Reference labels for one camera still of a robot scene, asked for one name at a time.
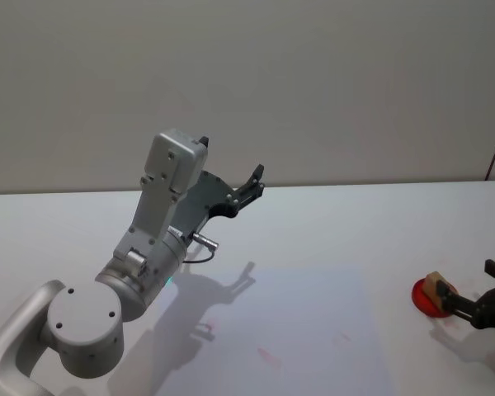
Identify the white table cloth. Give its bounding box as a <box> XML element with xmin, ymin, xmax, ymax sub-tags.
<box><xmin>0</xmin><ymin>179</ymin><xmax>495</xmax><ymax>396</ymax></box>

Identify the tan rectangular block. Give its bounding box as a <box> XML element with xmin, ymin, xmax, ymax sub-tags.
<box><xmin>422</xmin><ymin>270</ymin><xmax>455</xmax><ymax>309</ymax></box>

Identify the thin dark cable silver plug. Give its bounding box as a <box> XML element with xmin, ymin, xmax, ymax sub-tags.
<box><xmin>180</xmin><ymin>232</ymin><xmax>223</xmax><ymax>265</ymax></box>

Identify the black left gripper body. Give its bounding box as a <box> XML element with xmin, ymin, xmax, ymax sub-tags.
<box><xmin>168</xmin><ymin>169</ymin><xmax>240</xmax><ymax>241</ymax></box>

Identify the red round disc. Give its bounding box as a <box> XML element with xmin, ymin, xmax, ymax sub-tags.
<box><xmin>411</xmin><ymin>276</ymin><xmax>460</xmax><ymax>319</ymax></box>

